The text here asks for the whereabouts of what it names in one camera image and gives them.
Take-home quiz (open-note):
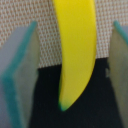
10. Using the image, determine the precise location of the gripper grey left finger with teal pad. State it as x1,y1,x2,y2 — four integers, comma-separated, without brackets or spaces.
0,21,40,128

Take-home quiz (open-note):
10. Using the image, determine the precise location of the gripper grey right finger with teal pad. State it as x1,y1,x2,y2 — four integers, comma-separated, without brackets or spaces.
108,21,128,128

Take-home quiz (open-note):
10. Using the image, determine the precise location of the yellow toy banana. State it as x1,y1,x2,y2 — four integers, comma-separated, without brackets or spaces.
53,0,97,111

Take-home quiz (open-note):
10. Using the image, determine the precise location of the beige woven placemat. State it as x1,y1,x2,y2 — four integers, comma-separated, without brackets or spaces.
0,0,128,67

